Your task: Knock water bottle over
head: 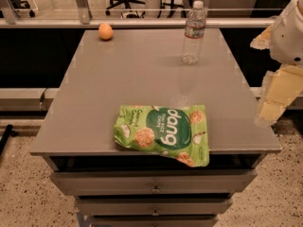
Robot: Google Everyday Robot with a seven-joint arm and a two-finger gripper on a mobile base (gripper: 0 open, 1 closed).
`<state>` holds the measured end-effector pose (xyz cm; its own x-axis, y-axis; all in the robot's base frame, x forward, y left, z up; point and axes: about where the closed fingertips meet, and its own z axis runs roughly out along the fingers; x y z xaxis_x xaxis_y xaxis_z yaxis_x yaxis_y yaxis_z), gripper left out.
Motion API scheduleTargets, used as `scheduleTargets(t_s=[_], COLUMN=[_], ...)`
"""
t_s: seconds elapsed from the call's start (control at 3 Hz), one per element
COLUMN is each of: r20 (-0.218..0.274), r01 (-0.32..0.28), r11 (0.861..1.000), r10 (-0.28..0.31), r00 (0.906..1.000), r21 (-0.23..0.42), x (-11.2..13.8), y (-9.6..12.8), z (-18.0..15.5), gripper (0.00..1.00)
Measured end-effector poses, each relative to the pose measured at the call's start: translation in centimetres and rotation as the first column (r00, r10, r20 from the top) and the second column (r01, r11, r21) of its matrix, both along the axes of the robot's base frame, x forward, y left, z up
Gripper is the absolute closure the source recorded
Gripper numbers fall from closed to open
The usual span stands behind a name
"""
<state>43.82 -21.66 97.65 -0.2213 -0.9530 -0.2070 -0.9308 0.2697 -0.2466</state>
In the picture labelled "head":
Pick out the clear plastic water bottle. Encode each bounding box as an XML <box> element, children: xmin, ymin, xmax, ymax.
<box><xmin>182</xmin><ymin>0</ymin><xmax>207</xmax><ymax>64</ymax></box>

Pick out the black cable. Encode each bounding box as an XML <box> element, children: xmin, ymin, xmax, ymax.
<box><xmin>39</xmin><ymin>87</ymin><xmax>51</xmax><ymax>112</ymax></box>

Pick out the orange fruit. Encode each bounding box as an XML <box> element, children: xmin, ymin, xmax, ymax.
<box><xmin>98</xmin><ymin>24</ymin><xmax>114</xmax><ymax>41</ymax></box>

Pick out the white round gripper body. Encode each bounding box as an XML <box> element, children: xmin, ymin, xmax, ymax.
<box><xmin>270</xmin><ymin>0</ymin><xmax>303</xmax><ymax>65</ymax></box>

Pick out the grey drawer cabinet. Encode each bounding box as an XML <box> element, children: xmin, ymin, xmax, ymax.
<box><xmin>31</xmin><ymin>28</ymin><xmax>280</xmax><ymax>227</ymax></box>

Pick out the green dang chips bag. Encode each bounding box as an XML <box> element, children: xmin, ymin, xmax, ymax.
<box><xmin>114</xmin><ymin>105</ymin><xmax>209</xmax><ymax>167</ymax></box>

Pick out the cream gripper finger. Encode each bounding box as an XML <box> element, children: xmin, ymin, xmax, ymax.
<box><xmin>250</xmin><ymin>26</ymin><xmax>273</xmax><ymax>50</ymax></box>
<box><xmin>257</xmin><ymin>64</ymin><xmax>303</xmax><ymax>124</ymax></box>

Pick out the black pole on floor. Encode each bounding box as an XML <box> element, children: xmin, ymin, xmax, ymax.
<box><xmin>0</xmin><ymin>124</ymin><xmax>13</xmax><ymax>155</ymax></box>

